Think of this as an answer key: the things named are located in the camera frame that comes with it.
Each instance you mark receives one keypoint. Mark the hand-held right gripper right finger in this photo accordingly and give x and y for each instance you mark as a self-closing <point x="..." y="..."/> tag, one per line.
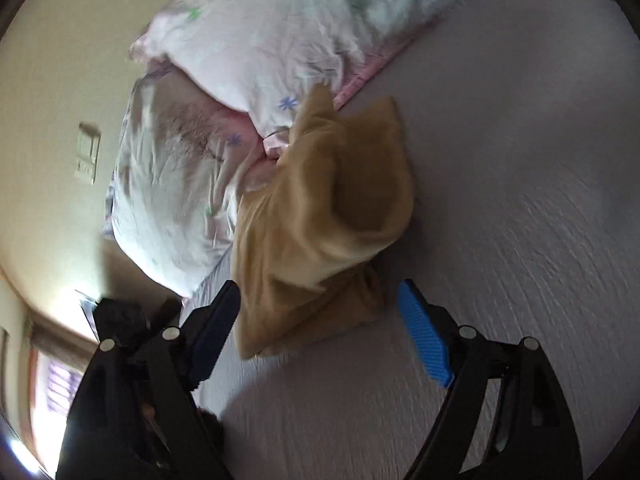
<point x="423" y="332"/>

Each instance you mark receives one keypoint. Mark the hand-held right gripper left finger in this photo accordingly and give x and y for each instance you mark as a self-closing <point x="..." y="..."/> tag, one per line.
<point x="216" y="331"/>

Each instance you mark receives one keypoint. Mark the tan small garment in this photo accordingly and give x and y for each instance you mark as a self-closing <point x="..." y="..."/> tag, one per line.
<point x="320" y="220"/>

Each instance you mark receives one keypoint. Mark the grey bed sheet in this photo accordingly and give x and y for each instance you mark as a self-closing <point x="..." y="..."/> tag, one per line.
<point x="490" y="240"/>

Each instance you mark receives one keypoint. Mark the white floral pillow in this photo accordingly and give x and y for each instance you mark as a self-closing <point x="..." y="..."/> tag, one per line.
<point x="280" y="35"/>
<point x="175" y="180"/>

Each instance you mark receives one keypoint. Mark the pink patterned cloth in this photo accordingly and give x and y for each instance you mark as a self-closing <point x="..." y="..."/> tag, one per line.
<point x="367" y="67"/>

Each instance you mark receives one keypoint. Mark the window with brown frame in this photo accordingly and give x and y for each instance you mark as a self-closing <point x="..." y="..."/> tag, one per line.
<point x="47" y="390"/>

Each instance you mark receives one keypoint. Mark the white wall switch panel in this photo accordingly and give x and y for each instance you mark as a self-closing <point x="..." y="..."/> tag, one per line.
<point x="87" y="152"/>

